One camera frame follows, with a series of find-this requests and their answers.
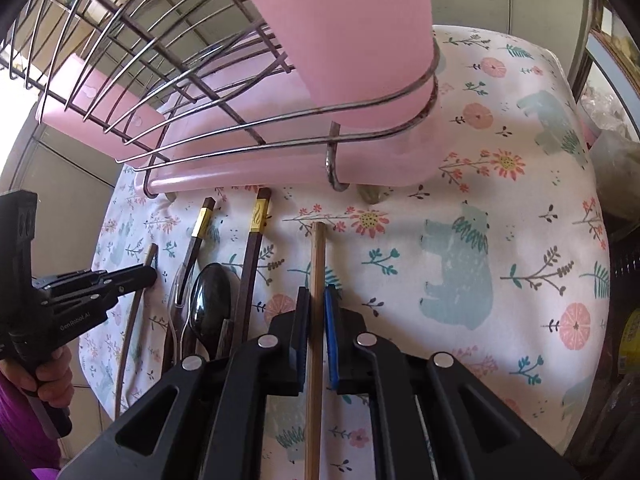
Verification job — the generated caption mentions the black spoon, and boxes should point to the black spoon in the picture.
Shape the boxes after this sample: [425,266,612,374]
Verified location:
[189,262,231,361]

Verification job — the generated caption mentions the pink utensil cup right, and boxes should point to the pink utensil cup right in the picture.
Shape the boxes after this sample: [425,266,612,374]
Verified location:
[250,0,434,129]

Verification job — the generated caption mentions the dark chopstick gold band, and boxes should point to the dark chopstick gold band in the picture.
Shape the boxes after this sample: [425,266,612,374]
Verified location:
[231,188,271,353]

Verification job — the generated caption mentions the purple sleeve forearm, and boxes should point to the purple sleeve forearm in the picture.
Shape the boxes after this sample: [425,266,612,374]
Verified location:
[1,376,61,479]

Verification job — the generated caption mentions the dark chopstick yellow band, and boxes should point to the dark chopstick yellow band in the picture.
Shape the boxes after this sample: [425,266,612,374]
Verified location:
[162,196,217,376]

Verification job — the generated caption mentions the metal wire utensil rack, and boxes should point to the metal wire utensil rack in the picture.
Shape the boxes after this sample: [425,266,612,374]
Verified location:
[1,0,439,195]

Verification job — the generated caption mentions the pink plastic drip tray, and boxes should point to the pink plastic drip tray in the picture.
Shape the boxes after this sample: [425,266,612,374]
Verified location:
[38,24,445,195]

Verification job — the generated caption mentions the light wooden chopstick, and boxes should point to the light wooden chopstick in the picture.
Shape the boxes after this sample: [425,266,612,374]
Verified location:
[305,222,326,480]

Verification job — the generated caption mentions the floral bear tablecloth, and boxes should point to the floral bear tablecloth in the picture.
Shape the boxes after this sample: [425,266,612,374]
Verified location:
[78,25,610,479]

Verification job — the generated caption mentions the person's left hand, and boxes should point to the person's left hand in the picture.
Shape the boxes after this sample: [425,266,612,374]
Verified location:
[1,346,74,408]

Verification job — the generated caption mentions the metal shelf rack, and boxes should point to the metal shelf rack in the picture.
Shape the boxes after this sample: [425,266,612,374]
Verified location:
[569,0,640,461]

